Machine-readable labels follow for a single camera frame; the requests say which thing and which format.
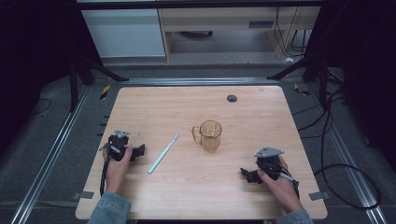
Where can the black metal stand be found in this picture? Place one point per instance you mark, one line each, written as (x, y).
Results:
(74, 84)
(322, 77)

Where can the person's right hand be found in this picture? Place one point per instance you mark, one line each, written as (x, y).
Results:
(281, 189)

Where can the white cabinet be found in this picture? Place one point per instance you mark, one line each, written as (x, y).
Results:
(124, 32)

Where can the aluminium floor rail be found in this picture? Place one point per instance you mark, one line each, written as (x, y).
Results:
(51, 157)
(348, 155)

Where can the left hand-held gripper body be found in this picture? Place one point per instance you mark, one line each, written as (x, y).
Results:
(117, 146)

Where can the grey tape piece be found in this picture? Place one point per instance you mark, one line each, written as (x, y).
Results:
(319, 196)
(84, 195)

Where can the person's left hand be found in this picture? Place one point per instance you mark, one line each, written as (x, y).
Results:
(115, 172)

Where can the small white floor object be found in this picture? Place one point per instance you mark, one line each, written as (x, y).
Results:
(289, 59)

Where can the yellow black tape strip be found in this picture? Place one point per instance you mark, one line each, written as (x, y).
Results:
(300, 90)
(105, 91)

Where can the light blue toothbrush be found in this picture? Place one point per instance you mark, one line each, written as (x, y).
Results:
(162, 154)

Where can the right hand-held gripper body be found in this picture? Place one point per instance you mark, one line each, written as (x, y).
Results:
(268, 161)

